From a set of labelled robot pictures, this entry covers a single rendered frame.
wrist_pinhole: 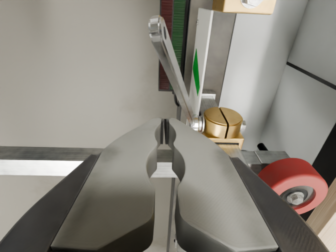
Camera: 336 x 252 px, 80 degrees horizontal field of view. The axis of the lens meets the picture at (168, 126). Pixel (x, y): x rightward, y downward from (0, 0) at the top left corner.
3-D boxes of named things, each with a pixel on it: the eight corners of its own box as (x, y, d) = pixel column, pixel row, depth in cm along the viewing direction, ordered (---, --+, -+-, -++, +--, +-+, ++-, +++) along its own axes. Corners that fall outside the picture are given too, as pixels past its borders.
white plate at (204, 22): (183, 139, 46) (187, 171, 38) (196, 7, 32) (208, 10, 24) (185, 139, 46) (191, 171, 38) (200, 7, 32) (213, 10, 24)
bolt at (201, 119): (178, 147, 40) (189, 131, 25) (178, 134, 40) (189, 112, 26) (188, 147, 40) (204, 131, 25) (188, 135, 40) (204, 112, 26)
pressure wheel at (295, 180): (233, 162, 37) (258, 220, 27) (243, 125, 33) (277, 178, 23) (275, 163, 37) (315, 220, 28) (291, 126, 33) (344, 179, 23)
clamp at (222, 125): (190, 175, 35) (194, 199, 31) (200, 105, 28) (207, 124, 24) (222, 175, 36) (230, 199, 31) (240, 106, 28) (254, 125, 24)
